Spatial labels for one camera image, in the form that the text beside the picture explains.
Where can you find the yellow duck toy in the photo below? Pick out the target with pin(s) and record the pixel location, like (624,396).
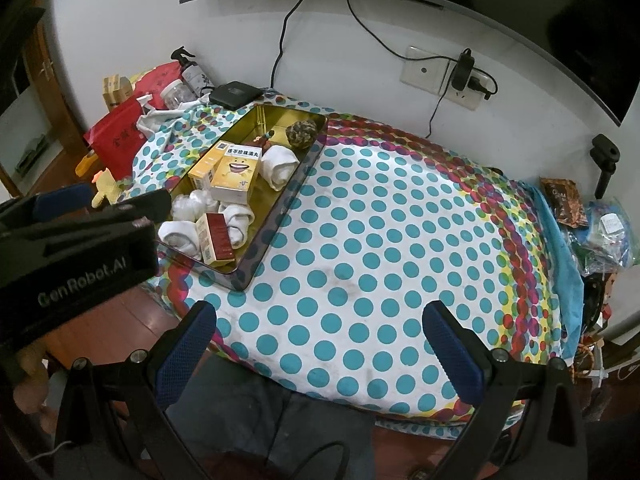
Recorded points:
(107,187)

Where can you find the brown toy figurine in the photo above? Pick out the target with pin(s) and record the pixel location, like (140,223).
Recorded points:
(263,138)

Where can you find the long yellow box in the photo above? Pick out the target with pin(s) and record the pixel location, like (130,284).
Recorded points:
(205,165)

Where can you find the clear plastic bag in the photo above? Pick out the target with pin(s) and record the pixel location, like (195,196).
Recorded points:
(610,230)

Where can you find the brown braided ball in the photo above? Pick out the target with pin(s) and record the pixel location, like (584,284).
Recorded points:
(301,133)

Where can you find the beige wall socket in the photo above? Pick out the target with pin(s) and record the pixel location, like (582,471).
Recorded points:
(422,67)

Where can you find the blue cloth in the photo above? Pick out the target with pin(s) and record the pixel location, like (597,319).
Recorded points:
(562,260)

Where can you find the wooden door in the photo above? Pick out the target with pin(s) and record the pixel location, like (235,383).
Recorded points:
(50,110)

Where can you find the black router box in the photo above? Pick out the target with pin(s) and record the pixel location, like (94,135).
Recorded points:
(235,94)

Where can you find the polka dot tablecloth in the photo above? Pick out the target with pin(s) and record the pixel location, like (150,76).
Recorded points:
(380,260)

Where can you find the black power plug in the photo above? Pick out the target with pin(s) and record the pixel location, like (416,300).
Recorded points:
(480,85)

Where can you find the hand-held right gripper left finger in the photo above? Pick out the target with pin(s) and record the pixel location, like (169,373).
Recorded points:
(185,355)

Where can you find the yellow smiling face box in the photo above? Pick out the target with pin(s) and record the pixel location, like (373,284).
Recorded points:
(235,175)

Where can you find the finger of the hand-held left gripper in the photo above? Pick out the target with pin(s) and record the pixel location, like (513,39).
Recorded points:
(145,205)
(60,201)

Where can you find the black clamp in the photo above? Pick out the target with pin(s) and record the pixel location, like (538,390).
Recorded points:
(605,170)

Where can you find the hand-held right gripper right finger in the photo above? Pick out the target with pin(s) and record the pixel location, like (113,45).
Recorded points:
(450,355)

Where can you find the small red box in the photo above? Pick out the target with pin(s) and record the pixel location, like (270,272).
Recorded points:
(217,237)

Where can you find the clear plastic jar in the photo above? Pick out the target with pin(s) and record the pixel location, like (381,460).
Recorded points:
(176,94)

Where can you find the white plastic bag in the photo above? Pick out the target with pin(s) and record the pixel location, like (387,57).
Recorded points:
(192,205)

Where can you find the yellow plastic toy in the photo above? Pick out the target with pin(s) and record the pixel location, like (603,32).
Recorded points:
(85,162)

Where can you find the black charger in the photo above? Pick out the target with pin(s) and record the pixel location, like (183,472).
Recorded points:
(463,70)

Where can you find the yellow cardboard boxes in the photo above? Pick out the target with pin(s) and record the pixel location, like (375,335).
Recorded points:
(117,91)

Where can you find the red gift bag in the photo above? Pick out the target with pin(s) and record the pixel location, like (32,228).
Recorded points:
(157,80)
(115,137)

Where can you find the black spray bottle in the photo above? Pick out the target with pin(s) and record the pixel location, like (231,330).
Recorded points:
(195,77)

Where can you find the white towel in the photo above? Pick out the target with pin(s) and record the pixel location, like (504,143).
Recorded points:
(175,235)
(280,162)
(239,215)

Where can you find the brown snack packet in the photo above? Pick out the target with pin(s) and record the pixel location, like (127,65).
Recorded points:
(562,200)

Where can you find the gold metal tray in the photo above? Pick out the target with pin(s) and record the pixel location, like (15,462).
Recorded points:
(280,116)

